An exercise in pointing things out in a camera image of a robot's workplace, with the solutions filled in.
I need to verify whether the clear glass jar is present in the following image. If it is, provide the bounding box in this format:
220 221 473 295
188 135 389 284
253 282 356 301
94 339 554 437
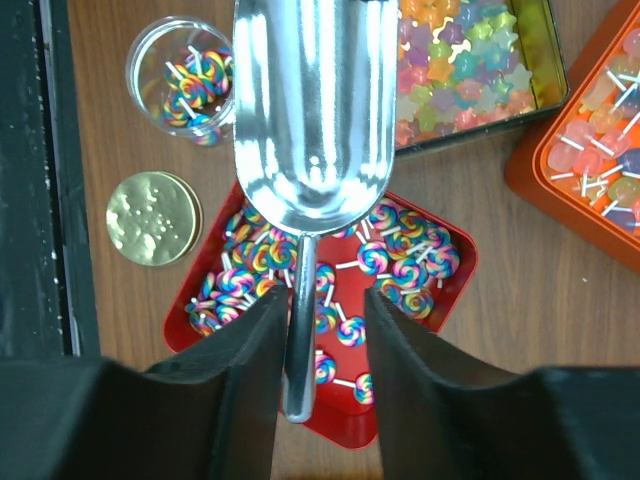
125 16 234 147

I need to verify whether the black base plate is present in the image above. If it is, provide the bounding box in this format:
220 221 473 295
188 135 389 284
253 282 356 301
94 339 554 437
1 1 100 358

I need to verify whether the gold round lid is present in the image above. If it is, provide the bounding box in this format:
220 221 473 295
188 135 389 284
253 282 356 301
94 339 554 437
105 171 203 267

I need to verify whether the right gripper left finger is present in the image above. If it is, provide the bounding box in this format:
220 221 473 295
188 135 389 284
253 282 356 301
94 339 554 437
147 286 288 479

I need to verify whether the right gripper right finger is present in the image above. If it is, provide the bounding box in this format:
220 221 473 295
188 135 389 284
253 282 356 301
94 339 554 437
364 288 529 479

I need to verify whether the orange candy tin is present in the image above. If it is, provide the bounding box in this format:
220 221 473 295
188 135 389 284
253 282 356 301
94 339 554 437
505 1 639 270

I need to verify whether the black gummy candy tin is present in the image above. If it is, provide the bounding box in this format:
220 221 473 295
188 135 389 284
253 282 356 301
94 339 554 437
395 1 569 156

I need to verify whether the red lollipop tin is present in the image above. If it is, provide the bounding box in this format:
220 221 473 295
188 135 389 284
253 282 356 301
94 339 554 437
164 186 477 449

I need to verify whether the metal scoop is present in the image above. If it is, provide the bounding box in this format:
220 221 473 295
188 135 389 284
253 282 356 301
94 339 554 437
232 1 399 423

